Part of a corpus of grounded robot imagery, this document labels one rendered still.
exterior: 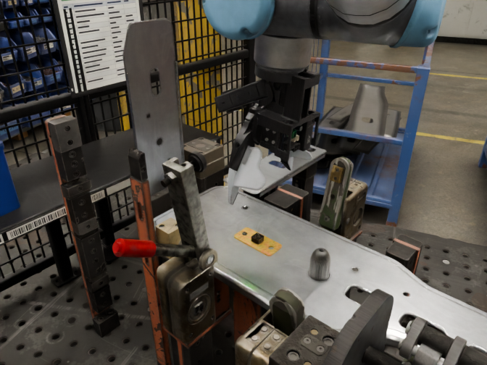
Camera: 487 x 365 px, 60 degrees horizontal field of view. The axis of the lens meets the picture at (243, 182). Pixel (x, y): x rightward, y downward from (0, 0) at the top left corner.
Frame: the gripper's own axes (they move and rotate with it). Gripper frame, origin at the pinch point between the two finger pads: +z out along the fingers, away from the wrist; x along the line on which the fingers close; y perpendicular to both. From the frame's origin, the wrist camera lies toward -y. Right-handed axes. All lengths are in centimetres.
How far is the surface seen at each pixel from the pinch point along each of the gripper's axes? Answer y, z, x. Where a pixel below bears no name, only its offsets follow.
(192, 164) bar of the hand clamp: -0.4, -9.2, -14.0
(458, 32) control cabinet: -173, 105, 748
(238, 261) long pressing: 1.7, 11.5, -6.1
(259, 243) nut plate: 1.6, 11.1, -0.3
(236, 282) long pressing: 4.9, 11.0, -10.1
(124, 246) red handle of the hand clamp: 0.5, -3.0, -25.8
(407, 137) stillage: -28, 54, 161
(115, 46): -55, -9, 12
